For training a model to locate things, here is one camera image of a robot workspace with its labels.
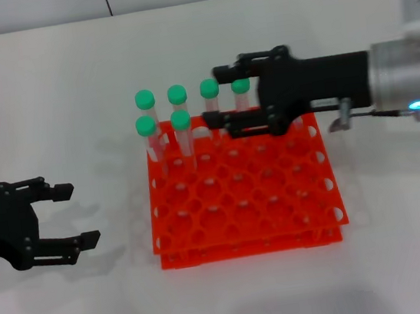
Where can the orange test tube rack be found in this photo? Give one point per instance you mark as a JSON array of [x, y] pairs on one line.
[[246, 198]]

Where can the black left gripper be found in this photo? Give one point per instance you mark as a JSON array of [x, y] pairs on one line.
[[2, 227]]

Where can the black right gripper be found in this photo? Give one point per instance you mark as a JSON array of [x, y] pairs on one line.
[[320, 80]]

